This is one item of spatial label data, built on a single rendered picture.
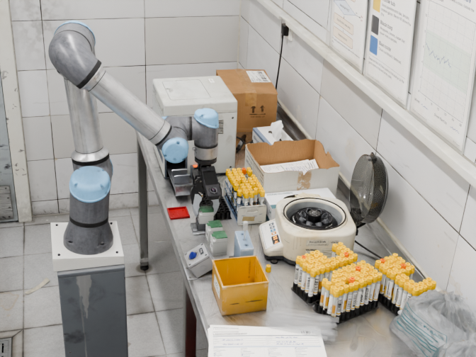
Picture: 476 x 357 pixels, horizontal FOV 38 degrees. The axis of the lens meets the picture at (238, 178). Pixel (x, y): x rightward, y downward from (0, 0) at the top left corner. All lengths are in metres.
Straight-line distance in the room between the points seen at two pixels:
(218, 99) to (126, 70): 1.35
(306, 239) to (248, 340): 0.41
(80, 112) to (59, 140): 1.85
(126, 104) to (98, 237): 0.43
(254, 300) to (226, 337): 0.15
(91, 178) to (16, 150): 1.86
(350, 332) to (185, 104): 1.04
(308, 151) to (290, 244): 0.63
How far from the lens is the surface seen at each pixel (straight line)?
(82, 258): 2.13
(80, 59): 1.93
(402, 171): 2.19
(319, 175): 2.45
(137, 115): 1.97
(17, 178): 3.99
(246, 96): 2.97
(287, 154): 2.64
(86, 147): 2.16
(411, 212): 2.17
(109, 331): 2.29
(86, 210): 2.08
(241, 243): 2.07
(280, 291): 2.06
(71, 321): 2.25
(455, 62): 1.88
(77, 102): 2.10
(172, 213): 2.40
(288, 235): 2.12
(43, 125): 3.92
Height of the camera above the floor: 2.11
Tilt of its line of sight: 28 degrees down
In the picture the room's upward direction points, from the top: 3 degrees clockwise
